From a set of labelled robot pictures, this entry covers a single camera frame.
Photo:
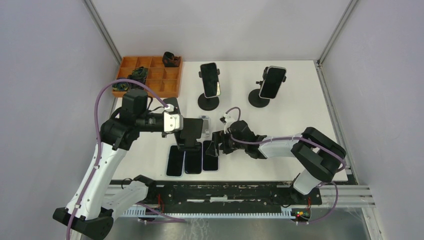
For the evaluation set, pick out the light blue cable duct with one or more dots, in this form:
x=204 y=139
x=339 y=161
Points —
x=141 y=212

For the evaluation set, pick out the light blue case phone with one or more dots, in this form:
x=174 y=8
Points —
x=175 y=162

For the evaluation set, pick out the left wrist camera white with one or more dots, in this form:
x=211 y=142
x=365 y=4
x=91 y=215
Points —
x=172 y=122

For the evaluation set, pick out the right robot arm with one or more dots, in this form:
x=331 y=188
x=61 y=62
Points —
x=320 y=156

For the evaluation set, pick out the white silver folding stand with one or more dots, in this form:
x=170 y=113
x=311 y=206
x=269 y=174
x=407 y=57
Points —
x=205 y=133

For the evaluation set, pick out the white case phone right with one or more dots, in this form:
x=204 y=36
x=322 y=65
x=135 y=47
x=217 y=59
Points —
x=273 y=77

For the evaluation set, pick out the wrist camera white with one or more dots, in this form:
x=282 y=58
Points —
x=172 y=122
x=226 y=119

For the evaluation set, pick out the wooden round base stand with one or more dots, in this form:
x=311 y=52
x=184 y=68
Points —
x=172 y=105

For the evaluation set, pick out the black folding stand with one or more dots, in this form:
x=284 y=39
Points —
x=187 y=138

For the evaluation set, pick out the phone on tall stand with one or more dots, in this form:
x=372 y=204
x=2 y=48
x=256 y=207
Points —
x=209 y=73

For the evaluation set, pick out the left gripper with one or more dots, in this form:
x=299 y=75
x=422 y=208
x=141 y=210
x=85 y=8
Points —
x=163 y=134

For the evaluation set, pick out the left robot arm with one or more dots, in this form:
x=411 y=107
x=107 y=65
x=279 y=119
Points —
x=88 y=213

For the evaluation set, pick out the purple case phone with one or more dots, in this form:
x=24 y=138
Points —
x=209 y=163

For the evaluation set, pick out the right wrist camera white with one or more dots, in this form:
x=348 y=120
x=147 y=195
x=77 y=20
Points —
x=226 y=119

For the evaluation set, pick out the orange compartment tray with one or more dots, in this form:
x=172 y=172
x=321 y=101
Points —
x=164 y=81

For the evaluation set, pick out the black phone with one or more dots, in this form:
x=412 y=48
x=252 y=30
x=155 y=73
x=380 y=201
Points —
x=193 y=160

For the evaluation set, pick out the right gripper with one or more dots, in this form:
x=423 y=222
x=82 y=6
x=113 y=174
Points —
x=220 y=137

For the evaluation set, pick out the black tall round stand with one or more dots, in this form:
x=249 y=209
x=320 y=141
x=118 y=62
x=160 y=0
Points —
x=207 y=104

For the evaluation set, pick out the black right round stand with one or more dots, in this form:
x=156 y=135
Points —
x=254 y=96

